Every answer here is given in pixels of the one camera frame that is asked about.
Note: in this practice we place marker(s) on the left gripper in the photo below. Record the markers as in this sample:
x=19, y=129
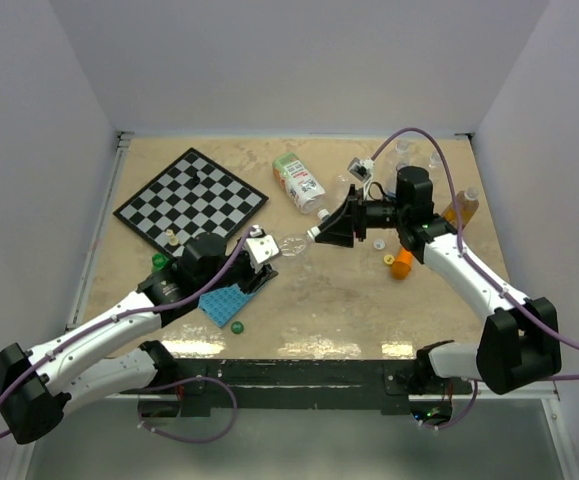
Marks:
x=255, y=278

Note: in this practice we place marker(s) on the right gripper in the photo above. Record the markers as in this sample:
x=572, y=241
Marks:
x=340, y=229

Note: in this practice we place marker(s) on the green bottle cap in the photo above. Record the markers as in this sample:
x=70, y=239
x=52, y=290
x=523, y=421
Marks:
x=237, y=327

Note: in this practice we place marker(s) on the green plastic bottle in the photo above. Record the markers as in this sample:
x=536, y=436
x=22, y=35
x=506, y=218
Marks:
x=158, y=262

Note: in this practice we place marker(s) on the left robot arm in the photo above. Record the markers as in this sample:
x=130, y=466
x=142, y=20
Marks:
x=40, y=385

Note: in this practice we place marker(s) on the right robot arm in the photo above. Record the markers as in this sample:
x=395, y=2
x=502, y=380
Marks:
x=512, y=352

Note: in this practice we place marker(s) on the juice bottle with white label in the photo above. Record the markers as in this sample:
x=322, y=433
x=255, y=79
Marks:
x=300, y=185

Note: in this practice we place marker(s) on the blue label water bottle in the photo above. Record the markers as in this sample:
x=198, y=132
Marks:
x=390, y=178

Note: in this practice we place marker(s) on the clear bottle back row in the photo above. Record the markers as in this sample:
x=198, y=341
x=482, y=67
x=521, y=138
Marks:
x=402, y=152

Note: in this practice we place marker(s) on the orange tea bottle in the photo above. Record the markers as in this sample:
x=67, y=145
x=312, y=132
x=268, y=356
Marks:
x=467, y=204

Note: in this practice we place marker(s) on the blue studded baseplate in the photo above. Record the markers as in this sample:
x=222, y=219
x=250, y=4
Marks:
x=223, y=304

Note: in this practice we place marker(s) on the orange plastic carrot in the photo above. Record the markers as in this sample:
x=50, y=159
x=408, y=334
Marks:
x=402, y=264

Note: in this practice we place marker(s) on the cream chess piece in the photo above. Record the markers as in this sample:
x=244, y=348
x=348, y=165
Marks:
x=172, y=238

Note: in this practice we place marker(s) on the black white chessboard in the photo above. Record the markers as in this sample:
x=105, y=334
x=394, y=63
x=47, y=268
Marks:
x=222, y=203

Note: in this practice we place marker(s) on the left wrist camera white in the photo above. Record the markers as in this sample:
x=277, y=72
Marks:
x=262, y=248

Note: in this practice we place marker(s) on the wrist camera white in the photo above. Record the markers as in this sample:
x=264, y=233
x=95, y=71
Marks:
x=262, y=248
x=362, y=169

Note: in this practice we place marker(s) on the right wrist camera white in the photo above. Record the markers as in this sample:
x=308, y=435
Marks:
x=362, y=169

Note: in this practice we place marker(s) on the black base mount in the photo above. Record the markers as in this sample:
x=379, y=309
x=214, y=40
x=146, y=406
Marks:
x=374, y=385

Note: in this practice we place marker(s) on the aluminium frame rail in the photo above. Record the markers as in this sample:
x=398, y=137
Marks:
x=123, y=142

